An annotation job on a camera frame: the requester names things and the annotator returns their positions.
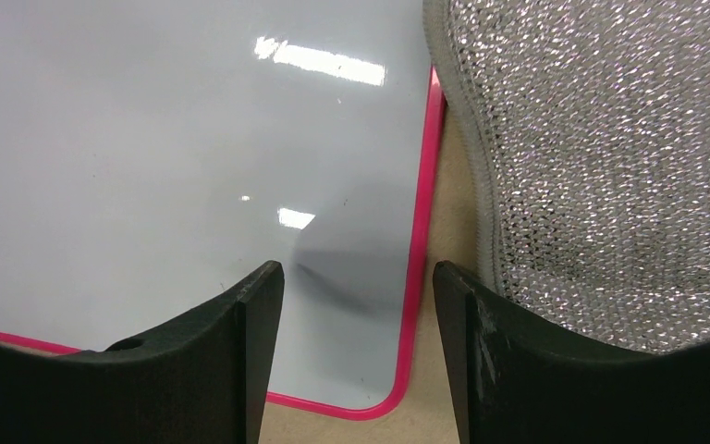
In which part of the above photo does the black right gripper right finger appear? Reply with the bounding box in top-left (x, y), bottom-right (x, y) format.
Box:
top-left (433, 261), bottom-right (710, 443)

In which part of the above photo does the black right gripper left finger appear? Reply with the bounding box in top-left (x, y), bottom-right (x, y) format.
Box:
top-left (0, 261), bottom-right (285, 443)

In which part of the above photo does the white board with pink rim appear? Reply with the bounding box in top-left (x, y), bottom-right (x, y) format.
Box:
top-left (0, 1), bottom-right (443, 420)

